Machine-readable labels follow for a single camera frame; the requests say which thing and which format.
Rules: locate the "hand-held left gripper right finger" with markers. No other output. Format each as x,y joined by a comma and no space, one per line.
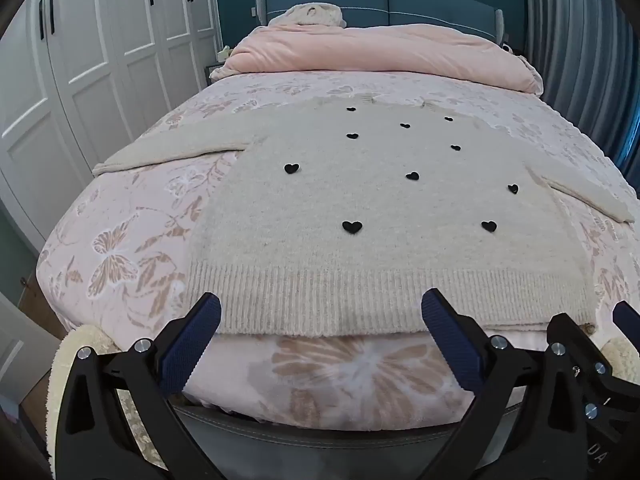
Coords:
450,340

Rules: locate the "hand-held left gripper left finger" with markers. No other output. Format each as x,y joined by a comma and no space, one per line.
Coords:
192,340

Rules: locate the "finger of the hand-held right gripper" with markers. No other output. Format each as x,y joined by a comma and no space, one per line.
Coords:
595,385
629,316

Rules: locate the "cream knit sweater black hearts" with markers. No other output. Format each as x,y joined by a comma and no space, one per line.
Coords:
320,210

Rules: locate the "grey bed footboard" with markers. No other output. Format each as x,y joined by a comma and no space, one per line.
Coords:
310,445

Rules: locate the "grey blue curtain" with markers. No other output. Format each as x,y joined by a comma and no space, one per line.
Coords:
580,35

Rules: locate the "pink duvet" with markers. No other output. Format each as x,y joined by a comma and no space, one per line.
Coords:
375,55

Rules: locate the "white wardrobe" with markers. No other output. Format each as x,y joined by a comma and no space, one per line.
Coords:
100,60

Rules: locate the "cream plush pillow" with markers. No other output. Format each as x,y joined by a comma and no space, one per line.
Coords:
312,14

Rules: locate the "blue bed headboard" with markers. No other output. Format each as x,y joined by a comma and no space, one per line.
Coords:
370,0

